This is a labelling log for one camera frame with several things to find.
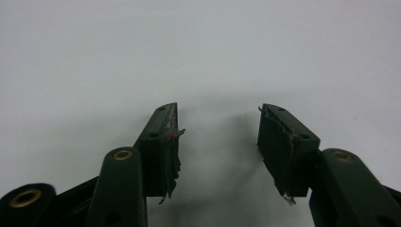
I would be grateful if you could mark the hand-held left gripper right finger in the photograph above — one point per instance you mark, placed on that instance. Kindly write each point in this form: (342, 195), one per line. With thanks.
(283, 151)

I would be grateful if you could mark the white table sheet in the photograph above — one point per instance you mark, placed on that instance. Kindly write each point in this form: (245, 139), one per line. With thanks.
(201, 47)

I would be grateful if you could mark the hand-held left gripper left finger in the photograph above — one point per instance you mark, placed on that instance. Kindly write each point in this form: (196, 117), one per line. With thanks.
(157, 157)

